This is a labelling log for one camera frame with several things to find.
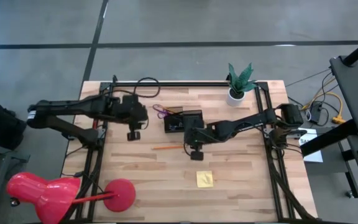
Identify yellow sticky note pad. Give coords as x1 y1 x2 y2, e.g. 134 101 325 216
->
196 170 214 189

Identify grey metal stand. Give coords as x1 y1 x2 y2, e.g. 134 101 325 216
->
0 139 30 224

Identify purple handled scissors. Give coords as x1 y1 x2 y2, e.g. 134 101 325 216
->
152 103 171 120

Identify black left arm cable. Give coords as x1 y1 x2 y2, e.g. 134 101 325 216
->
113 77 162 100

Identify black floor cable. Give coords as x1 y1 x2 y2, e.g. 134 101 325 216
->
284 68 338 128

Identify grey black mounting bracket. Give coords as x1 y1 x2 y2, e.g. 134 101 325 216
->
286 128 308 140

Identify black aluminium rig frame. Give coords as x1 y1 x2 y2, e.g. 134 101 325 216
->
61 74 318 223

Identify dark grey desk panel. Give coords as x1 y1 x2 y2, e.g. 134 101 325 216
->
329 55 358 138

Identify black desk leg beam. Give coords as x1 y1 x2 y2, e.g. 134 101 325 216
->
300 119 358 157

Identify yellow extension cable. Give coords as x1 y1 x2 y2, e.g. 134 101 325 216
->
301 91 346 125

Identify black braided cable bundle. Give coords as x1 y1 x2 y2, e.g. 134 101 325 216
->
267 148 318 223
61 139 105 223

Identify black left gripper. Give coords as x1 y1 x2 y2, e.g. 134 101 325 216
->
115 94 149 142

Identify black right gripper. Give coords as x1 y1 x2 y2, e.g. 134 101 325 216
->
183 119 209 162

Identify white paper sheet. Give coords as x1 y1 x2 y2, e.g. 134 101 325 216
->
297 126 324 164

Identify orange pencil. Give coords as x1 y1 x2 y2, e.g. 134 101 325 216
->
152 145 185 151

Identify black mesh desk organizer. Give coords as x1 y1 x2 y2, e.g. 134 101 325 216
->
162 106 205 134

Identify red desk lamp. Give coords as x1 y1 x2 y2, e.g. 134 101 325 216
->
6 172 136 224

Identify black power adapter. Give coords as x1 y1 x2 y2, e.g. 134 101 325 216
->
305 101 323 126

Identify green plant in white pot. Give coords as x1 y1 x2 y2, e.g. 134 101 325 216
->
226 62 258 106

